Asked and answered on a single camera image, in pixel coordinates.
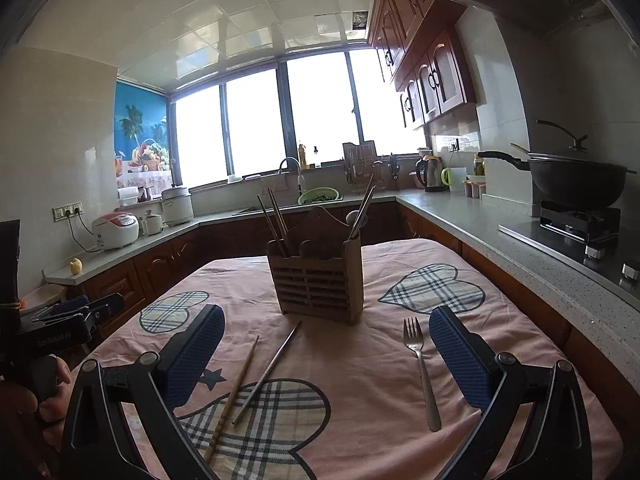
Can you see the wooden upper cabinets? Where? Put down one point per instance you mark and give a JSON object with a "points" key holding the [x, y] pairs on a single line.
{"points": [[425, 60]]}

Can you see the chrome faucet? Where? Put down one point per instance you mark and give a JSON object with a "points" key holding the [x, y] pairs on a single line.
{"points": [[295, 165]]}

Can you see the small white lidded pot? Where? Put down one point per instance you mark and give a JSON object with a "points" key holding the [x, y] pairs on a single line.
{"points": [[152, 224]]}

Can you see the metal spoon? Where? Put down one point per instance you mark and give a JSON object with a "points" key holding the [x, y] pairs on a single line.
{"points": [[356, 218]]}

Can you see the steel electric kettle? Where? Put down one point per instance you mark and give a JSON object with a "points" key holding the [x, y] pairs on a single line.
{"points": [[430, 174]]}

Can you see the yellow fruit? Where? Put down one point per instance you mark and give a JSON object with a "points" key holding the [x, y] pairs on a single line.
{"points": [[76, 266]]}

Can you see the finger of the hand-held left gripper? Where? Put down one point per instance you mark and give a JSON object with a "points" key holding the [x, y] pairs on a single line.
{"points": [[75, 304], [107, 307]]}

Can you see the grey stone countertop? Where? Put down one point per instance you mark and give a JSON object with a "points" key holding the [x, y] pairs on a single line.
{"points": [[475, 220]]}

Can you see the metal chopstick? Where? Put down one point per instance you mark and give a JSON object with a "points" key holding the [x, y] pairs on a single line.
{"points": [[367, 210], [270, 370], [364, 205]]}

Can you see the yellow bottle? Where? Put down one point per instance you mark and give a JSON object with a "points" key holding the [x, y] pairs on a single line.
{"points": [[302, 156]]}

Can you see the kitchen sink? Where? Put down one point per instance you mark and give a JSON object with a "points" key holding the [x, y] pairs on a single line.
{"points": [[260, 208]]}

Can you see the black wok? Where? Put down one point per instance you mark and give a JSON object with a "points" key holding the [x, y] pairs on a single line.
{"points": [[575, 182]]}

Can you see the wok lid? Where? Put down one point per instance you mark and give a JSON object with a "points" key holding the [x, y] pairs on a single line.
{"points": [[565, 132]]}

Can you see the metal fork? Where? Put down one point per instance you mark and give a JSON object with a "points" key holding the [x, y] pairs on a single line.
{"points": [[415, 340]]}

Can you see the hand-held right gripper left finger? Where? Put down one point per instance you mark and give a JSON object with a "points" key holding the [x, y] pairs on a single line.
{"points": [[197, 350]]}

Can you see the large kitchen window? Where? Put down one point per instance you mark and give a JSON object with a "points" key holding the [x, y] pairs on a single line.
{"points": [[300, 115]]}

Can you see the person's left hand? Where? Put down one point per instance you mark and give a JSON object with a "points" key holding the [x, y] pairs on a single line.
{"points": [[52, 410]]}

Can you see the wooden utensil holder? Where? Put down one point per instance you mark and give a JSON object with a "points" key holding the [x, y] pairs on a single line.
{"points": [[315, 285]]}

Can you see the group of condiment bottles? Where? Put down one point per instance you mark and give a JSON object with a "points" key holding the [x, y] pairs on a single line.
{"points": [[478, 166]]}

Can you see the pink heart-print blanket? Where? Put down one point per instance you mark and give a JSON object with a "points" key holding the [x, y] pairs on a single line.
{"points": [[350, 360]]}

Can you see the wooden chopstick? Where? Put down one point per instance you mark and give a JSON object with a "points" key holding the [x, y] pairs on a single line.
{"points": [[277, 215], [282, 217], [270, 222], [235, 395]]}

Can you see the metal dish rack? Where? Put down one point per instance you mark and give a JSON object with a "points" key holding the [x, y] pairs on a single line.
{"points": [[360, 167]]}

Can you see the gas stove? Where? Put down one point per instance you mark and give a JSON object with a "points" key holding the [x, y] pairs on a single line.
{"points": [[575, 230]]}

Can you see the green colander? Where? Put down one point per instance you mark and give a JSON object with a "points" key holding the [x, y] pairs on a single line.
{"points": [[318, 196]]}

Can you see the large white cooker pot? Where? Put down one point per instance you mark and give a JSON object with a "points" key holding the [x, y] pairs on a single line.
{"points": [[177, 206]]}

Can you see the white and red rice cooker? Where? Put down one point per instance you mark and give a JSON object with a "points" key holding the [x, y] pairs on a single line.
{"points": [[116, 230]]}

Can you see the tropical fruit wall poster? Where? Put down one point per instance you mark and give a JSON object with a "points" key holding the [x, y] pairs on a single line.
{"points": [[142, 130]]}

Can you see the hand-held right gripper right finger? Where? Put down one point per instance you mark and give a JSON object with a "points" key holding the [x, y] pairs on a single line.
{"points": [[460, 360]]}

